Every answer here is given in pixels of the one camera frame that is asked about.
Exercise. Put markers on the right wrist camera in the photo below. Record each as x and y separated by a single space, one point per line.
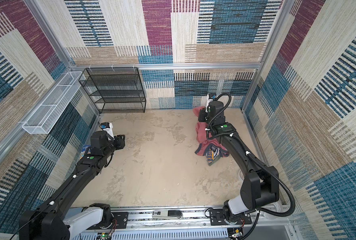
211 97

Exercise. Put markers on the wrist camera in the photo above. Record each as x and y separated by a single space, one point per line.
107 127
211 97

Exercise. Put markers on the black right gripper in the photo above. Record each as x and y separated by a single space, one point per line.
201 118

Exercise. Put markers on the black wire mesh shelf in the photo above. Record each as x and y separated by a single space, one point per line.
114 90

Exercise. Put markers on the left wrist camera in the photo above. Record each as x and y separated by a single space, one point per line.
107 127

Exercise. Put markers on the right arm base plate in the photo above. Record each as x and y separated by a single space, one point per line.
219 217

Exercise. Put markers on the grey handheld device on rail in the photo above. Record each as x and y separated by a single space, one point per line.
167 214

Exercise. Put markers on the white tape roll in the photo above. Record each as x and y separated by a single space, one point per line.
241 176

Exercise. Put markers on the blue illustrated children's book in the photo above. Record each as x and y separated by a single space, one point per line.
86 149

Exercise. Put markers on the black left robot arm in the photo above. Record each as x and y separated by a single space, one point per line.
48 221

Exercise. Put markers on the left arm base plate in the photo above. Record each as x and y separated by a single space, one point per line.
119 221

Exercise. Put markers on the red cloth garment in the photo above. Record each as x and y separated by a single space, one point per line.
204 143

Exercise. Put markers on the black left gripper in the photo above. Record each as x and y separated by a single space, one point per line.
120 141

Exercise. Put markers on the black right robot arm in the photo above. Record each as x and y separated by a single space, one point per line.
261 184

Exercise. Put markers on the white wire mesh basket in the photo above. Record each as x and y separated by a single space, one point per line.
45 116

